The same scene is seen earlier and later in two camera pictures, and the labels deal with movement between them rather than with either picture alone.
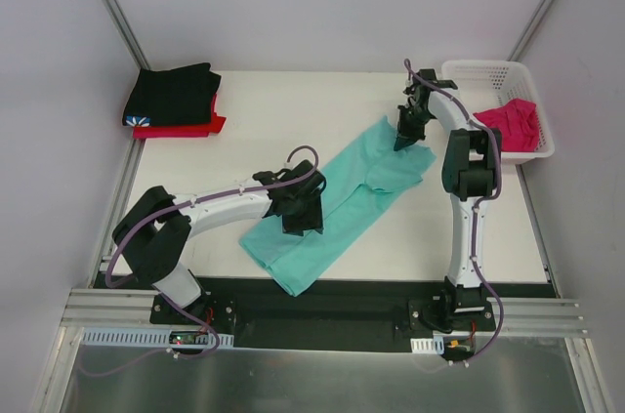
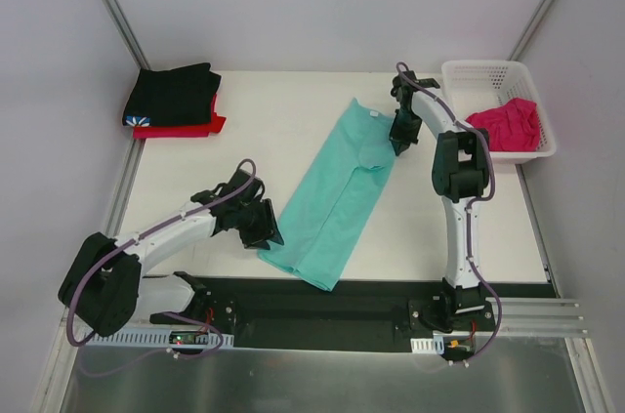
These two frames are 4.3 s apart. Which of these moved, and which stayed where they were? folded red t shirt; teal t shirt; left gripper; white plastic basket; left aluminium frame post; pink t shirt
Moved: teal t shirt; left gripper
Stayed: left aluminium frame post; white plastic basket; pink t shirt; folded red t shirt
